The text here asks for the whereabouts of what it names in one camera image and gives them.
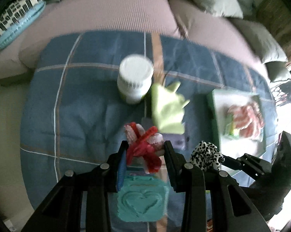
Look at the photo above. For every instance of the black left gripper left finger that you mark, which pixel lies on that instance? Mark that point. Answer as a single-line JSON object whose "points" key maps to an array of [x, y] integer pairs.
{"points": [[79, 202]]}

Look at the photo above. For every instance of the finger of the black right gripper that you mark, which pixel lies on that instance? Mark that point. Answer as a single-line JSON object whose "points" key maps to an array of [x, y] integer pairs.
{"points": [[253, 166]]}

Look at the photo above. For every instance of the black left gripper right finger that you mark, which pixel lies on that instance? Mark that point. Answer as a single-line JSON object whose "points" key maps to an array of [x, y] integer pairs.
{"points": [[232, 209]]}

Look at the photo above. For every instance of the black white spotted scrunchie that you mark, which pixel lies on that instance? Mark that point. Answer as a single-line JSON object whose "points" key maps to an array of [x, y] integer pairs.
{"points": [[206, 157]]}

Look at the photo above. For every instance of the light green cloth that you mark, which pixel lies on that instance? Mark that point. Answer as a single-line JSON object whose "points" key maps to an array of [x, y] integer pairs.
{"points": [[167, 108]]}

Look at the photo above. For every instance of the red white plush toy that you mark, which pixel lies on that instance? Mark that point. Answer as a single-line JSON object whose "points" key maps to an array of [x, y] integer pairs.
{"points": [[145, 144]]}

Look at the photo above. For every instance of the pink white knitted cloth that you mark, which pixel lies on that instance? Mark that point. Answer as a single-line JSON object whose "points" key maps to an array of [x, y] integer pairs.
{"points": [[249, 120]]}

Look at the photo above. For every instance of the white tray box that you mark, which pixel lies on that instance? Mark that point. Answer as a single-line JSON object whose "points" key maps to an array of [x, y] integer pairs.
{"points": [[219, 101]]}

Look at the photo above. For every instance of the teal heart case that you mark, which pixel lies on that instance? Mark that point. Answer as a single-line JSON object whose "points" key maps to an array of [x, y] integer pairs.
{"points": [[141, 198]]}

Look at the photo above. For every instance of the grey side pillow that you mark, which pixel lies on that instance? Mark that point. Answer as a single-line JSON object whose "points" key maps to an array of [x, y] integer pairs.
{"points": [[266, 48]]}

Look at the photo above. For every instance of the blue plaid blanket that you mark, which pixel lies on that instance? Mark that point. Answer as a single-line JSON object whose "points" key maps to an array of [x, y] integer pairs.
{"points": [[74, 116]]}

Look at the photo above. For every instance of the pink seat cushion right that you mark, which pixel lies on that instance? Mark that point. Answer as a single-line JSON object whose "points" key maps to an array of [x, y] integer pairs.
{"points": [[216, 33]]}

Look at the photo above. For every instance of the pink seat cushion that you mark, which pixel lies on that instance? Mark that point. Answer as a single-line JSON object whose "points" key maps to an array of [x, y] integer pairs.
{"points": [[216, 33], [71, 16]]}

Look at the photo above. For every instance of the white pill bottle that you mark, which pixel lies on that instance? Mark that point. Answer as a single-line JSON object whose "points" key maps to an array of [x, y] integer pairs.
{"points": [[134, 78]]}

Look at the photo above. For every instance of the pink seat cushion left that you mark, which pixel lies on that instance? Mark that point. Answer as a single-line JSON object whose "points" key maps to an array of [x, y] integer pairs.
{"points": [[71, 16]]}

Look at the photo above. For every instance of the blue patterned pillow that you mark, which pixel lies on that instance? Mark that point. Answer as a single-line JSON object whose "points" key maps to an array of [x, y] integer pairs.
{"points": [[17, 17]]}

